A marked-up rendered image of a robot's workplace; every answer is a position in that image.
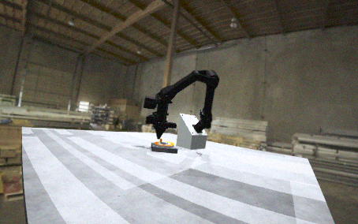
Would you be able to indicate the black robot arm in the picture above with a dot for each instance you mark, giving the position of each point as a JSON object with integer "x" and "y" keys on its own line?
{"x": 166, "y": 94}

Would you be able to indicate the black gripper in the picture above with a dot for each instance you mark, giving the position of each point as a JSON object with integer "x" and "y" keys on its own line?
{"x": 161, "y": 125}

